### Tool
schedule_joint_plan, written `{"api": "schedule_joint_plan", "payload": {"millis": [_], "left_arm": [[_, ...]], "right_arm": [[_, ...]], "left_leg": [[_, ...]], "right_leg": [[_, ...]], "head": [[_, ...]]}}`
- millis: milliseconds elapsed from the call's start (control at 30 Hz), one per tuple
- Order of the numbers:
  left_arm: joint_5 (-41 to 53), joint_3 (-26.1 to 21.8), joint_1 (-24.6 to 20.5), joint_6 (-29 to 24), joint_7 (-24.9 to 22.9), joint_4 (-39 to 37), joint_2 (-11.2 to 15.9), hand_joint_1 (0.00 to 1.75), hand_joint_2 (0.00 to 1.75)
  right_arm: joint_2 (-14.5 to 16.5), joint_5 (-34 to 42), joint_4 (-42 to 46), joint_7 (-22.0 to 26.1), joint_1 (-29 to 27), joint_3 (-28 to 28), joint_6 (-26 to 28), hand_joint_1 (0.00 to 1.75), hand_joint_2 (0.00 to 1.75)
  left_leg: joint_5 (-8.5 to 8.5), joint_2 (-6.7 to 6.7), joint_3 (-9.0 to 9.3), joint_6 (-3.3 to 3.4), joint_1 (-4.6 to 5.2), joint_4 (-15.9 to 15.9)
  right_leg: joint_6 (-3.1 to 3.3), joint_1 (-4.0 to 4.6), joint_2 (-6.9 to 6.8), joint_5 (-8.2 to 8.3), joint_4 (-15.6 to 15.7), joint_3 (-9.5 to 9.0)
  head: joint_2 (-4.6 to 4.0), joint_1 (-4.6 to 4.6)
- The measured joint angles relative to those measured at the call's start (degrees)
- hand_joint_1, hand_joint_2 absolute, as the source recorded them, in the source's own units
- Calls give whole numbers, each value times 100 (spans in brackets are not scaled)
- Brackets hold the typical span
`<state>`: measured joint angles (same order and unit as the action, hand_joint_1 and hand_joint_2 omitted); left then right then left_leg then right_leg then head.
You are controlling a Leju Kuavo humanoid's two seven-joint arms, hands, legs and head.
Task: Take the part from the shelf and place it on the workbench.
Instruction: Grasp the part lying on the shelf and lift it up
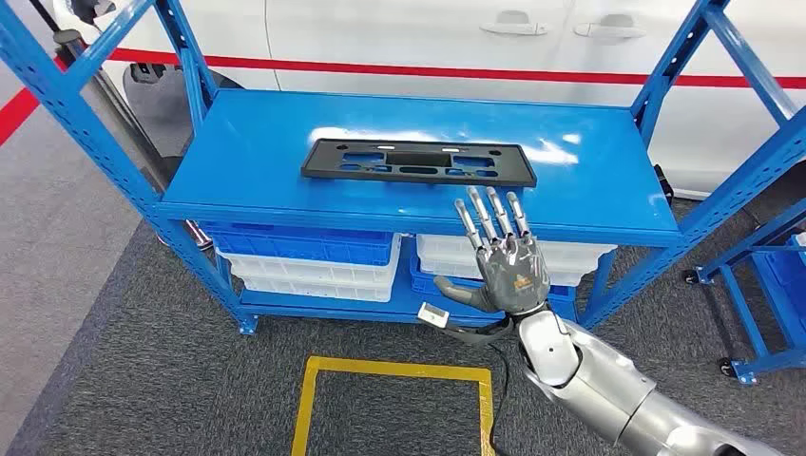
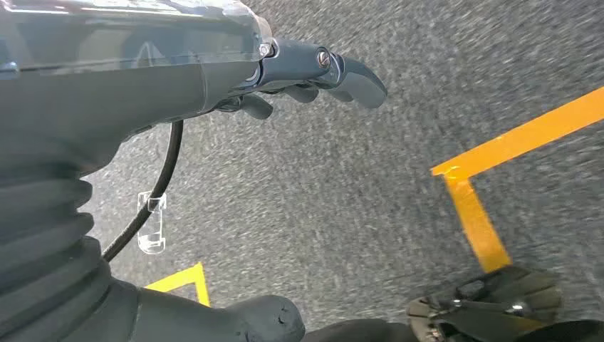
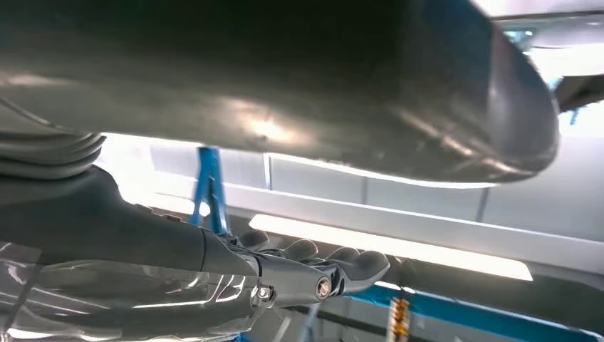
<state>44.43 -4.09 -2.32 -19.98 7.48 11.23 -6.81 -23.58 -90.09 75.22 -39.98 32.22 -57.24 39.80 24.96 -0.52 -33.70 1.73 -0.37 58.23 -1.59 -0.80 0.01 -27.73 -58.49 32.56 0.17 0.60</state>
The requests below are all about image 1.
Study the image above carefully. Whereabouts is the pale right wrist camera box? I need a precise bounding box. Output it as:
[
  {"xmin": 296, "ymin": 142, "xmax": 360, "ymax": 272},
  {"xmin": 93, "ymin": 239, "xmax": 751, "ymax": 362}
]
[{"xmin": 417, "ymin": 302, "xmax": 451, "ymax": 329}]

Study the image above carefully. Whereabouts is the blue wheeled rack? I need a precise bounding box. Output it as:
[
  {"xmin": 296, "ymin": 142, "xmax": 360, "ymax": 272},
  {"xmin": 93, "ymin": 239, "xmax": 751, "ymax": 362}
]
[{"xmin": 682, "ymin": 199, "xmax": 806, "ymax": 387}]

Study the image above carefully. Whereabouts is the large blue metal shelf rack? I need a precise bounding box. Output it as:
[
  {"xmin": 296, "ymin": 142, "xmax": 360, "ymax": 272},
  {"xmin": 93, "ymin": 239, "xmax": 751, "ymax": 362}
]
[{"xmin": 0, "ymin": 0, "xmax": 806, "ymax": 336}]

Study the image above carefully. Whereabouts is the white car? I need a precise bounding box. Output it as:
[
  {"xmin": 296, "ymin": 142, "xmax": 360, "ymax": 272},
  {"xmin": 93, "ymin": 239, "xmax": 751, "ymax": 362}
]
[{"xmin": 53, "ymin": 0, "xmax": 806, "ymax": 201}]

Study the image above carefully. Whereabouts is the black cable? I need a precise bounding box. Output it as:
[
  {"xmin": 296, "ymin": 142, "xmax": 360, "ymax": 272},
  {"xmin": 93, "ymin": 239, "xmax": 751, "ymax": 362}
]
[{"xmin": 488, "ymin": 342, "xmax": 512, "ymax": 456}]

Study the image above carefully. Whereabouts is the black plastic plate frame part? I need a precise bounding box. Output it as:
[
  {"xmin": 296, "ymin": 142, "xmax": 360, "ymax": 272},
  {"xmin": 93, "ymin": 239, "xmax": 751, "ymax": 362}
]
[{"xmin": 299, "ymin": 138, "xmax": 538, "ymax": 189}]

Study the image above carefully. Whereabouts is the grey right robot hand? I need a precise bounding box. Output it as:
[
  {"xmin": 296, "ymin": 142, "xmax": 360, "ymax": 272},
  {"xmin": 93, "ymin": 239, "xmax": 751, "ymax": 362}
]
[{"xmin": 432, "ymin": 185, "xmax": 552, "ymax": 317}]

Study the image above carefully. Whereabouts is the red barrier belt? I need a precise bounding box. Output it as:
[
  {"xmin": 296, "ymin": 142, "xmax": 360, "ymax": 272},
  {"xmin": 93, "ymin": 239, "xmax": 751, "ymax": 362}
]
[{"xmin": 0, "ymin": 48, "xmax": 806, "ymax": 147}]

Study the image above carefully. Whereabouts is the white plastic crate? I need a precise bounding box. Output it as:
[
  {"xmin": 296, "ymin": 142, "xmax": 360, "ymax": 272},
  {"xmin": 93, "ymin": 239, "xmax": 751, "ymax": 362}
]
[
  {"xmin": 416, "ymin": 234, "xmax": 617, "ymax": 278},
  {"xmin": 241, "ymin": 276, "xmax": 394, "ymax": 303},
  {"xmin": 434, "ymin": 257, "xmax": 593, "ymax": 288},
  {"xmin": 217, "ymin": 236, "xmax": 402, "ymax": 288}
]

